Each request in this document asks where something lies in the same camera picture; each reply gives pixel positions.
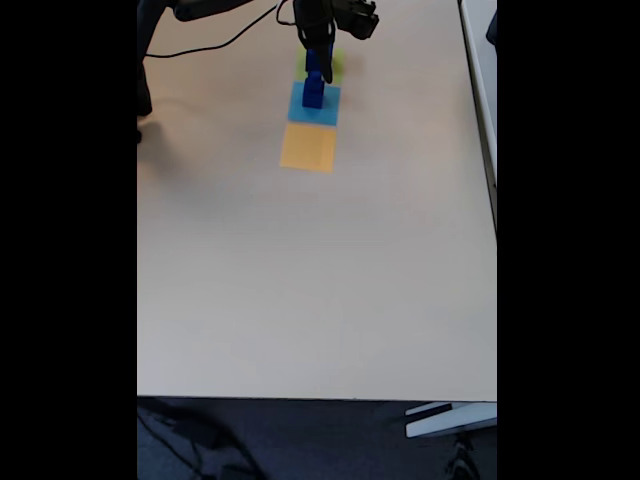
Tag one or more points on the large blue cube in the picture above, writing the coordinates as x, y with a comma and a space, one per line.
312, 62

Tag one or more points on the medium blue cube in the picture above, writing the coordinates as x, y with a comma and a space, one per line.
313, 101

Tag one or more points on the green paper square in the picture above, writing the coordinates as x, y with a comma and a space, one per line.
339, 62

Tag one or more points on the light blue paper square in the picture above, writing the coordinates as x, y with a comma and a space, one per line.
330, 112

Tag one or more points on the orange paper square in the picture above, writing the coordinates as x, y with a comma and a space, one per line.
307, 150

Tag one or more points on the white adjacent table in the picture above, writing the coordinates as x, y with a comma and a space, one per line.
480, 75

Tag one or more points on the dark object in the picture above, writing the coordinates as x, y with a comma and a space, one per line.
492, 27

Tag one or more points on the white table foot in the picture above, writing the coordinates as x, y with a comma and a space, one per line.
450, 422

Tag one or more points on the black camera box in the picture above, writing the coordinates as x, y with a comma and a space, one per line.
360, 20

